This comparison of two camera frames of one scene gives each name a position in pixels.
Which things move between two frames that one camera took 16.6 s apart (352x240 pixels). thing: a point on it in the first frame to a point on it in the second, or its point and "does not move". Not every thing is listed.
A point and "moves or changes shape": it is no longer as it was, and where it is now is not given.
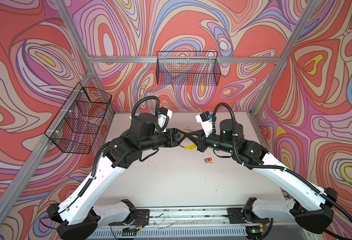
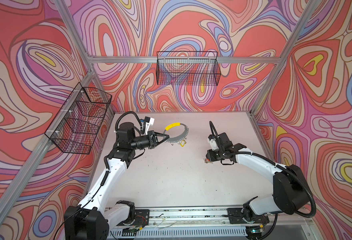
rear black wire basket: [189, 68] does not move
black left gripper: [171, 135] to [152, 142]
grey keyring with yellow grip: [188, 130] moves or changes shape
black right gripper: [201, 143] to [212, 158]
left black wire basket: [73, 129] does not move
